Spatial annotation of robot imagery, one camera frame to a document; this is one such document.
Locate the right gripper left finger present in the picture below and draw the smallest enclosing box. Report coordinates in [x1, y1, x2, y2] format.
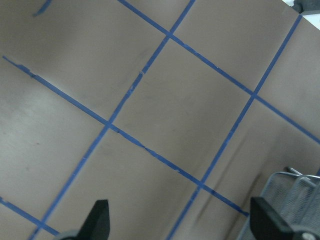
[76, 199, 110, 240]

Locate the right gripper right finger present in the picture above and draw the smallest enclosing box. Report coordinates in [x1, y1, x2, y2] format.
[249, 197, 294, 240]

